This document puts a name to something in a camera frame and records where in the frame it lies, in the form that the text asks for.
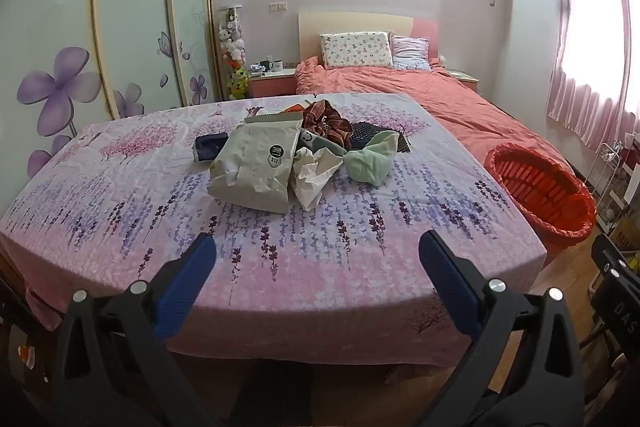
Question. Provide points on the large beige paper packet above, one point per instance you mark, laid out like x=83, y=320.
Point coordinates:
x=250, y=167

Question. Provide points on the clear tube of plush toys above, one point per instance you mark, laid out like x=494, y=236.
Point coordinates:
x=233, y=52

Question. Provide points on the white wall socket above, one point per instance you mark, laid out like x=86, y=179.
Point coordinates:
x=278, y=6

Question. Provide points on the crumpled white paper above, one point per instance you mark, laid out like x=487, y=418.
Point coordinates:
x=312, y=177

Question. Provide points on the flower print sliding wardrobe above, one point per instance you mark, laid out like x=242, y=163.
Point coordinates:
x=135, y=17

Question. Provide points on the cream wooden bed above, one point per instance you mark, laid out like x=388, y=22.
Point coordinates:
x=350, y=23

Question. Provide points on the pink striped pillow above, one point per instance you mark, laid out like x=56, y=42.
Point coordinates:
x=410, y=52

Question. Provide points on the bed with pink duvet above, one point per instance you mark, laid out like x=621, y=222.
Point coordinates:
x=400, y=92

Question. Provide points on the floral pink purple tablecloth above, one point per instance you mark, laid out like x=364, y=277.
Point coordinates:
x=300, y=257

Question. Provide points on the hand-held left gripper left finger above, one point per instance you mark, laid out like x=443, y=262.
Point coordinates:
x=185, y=287

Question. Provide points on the dark navy cloth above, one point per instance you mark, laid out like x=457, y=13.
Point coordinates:
x=210, y=147

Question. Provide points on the pink curtain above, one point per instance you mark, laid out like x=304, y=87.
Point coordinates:
x=590, y=57

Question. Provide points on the mint green cloth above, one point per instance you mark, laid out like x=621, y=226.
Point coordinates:
x=370, y=162

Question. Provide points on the orange plastic basket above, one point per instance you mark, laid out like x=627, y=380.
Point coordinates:
x=540, y=187

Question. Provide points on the red plaid cloth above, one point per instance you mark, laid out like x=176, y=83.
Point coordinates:
x=325, y=119

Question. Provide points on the orange packet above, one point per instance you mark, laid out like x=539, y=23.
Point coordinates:
x=292, y=109

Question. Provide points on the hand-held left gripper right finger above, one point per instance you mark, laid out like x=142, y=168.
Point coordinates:
x=450, y=287

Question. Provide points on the black mug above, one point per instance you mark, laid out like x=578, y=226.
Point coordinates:
x=266, y=65

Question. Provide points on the black dotted mesh sheet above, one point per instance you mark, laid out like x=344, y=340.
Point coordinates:
x=365, y=129

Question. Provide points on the pink and white nightstand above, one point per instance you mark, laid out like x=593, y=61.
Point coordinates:
x=272, y=84
x=462, y=81

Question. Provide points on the white floral pillow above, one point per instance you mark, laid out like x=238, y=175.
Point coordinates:
x=355, y=49

